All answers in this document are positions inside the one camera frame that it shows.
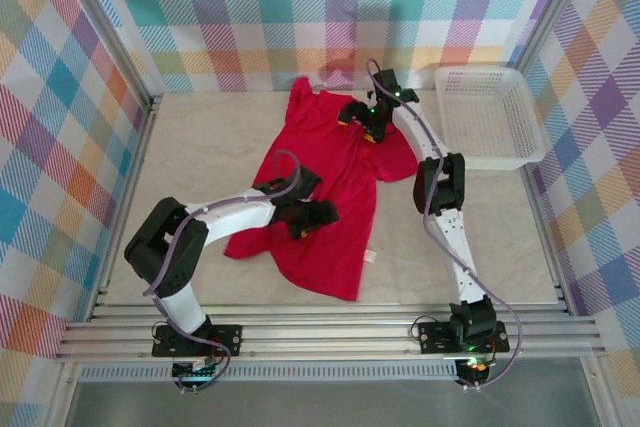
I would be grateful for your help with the aluminium side rail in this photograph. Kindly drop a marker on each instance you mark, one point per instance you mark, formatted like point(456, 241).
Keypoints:
point(551, 247)
point(134, 172)

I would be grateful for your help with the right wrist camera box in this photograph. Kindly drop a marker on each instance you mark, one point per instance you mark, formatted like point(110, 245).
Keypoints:
point(371, 95)

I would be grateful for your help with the aluminium frame leg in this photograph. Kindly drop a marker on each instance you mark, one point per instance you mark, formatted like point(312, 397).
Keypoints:
point(602, 397)
point(62, 397)

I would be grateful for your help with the red t-shirt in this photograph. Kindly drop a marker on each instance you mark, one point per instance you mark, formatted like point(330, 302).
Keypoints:
point(340, 247)

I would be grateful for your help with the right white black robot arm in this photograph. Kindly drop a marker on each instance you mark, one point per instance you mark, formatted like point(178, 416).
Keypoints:
point(462, 247)

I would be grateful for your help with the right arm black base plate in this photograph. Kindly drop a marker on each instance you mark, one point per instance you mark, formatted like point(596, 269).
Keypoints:
point(432, 337)

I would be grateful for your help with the aluminium mounting rail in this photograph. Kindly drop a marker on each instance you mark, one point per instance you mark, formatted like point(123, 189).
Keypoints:
point(325, 334)

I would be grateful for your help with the aluminium upright post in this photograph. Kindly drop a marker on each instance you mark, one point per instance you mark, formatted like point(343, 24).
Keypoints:
point(120, 37)
point(551, 7)

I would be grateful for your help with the white plastic basket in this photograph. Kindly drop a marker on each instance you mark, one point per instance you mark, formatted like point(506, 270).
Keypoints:
point(490, 162)

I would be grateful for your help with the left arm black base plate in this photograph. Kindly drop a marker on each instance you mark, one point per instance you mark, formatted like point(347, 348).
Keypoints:
point(227, 337)

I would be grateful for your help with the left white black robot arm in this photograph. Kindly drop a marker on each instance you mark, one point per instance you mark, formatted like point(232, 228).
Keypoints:
point(230, 214)

